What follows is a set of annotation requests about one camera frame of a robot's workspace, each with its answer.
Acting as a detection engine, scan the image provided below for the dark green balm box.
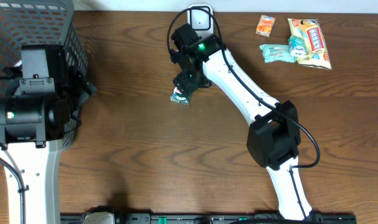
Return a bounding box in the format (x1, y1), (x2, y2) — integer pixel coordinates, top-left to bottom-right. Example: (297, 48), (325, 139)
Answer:
(170, 87), (191, 105)

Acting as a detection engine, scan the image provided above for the light green pouch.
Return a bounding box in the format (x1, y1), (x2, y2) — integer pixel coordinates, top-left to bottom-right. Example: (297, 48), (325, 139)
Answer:
(259, 44), (297, 63)

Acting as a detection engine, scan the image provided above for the orange tissue packet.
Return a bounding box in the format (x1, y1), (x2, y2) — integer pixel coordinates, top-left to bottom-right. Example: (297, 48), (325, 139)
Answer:
(256, 15), (275, 37)

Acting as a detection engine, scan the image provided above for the teal tissue packet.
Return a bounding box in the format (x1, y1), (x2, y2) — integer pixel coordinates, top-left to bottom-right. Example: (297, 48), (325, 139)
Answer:
(288, 35), (308, 58)

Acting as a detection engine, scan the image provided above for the yellow snack chip bag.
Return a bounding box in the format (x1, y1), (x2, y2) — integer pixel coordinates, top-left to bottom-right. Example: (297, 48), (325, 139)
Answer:
(288, 18), (331, 70)

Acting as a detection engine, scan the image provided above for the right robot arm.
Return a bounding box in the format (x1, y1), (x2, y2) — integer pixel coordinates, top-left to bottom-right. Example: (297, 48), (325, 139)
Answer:
(170, 24), (312, 220)

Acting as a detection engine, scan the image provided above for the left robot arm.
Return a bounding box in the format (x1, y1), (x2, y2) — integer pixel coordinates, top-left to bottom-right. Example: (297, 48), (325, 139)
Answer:
(0, 44), (96, 223)

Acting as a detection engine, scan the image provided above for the grey plastic shopping basket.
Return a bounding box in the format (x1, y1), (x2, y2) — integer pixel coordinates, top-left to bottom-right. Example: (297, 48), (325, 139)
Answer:
(0, 1), (90, 149)

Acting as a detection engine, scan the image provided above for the right black cable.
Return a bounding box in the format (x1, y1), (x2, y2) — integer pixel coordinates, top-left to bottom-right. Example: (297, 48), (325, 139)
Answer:
(166, 6), (321, 218)

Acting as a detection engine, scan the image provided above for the black cable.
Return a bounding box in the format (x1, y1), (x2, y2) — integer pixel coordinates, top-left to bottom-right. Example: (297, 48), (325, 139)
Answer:
(166, 6), (321, 218)
(0, 151), (30, 224)

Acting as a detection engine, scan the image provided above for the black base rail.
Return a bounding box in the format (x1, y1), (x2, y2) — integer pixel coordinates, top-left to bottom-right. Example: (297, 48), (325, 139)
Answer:
(60, 212), (358, 224)

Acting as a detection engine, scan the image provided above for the left black cable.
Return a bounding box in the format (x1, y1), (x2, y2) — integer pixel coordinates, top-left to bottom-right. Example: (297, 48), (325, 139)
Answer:
(0, 151), (30, 224)

